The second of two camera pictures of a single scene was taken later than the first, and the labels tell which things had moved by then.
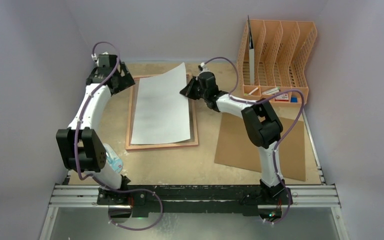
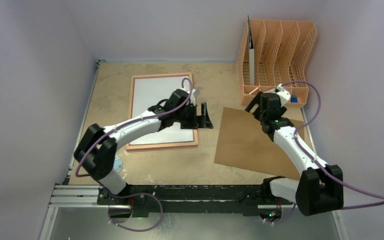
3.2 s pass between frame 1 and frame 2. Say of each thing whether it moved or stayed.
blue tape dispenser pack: stayed
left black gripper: moved
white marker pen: stayed
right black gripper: moved
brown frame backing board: stayed
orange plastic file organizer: stayed
